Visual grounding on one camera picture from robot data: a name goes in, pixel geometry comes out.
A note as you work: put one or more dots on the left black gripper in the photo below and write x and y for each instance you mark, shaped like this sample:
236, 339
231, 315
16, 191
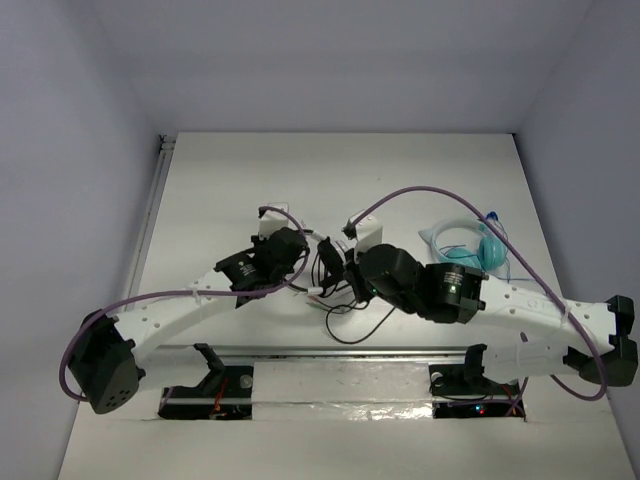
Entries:
298, 244

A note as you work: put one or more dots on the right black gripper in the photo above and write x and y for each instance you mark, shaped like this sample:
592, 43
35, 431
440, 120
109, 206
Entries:
361, 293

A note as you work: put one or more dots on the white black headphones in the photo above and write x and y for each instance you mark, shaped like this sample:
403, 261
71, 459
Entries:
327, 273

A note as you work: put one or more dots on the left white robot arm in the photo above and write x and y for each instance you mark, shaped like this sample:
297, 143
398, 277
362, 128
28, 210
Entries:
116, 353

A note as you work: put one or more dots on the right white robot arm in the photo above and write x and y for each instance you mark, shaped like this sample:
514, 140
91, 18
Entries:
591, 339

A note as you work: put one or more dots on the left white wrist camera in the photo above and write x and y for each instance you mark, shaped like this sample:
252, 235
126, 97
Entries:
272, 219

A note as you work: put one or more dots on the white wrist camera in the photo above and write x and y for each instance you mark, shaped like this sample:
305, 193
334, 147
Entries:
366, 231
272, 219

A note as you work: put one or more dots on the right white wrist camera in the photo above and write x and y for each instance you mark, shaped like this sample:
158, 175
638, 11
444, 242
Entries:
366, 231

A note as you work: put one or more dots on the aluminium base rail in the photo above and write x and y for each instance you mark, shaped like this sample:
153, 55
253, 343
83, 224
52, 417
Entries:
450, 401

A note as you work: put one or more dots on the aluminium side rail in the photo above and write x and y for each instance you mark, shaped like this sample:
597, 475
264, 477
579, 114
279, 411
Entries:
138, 260

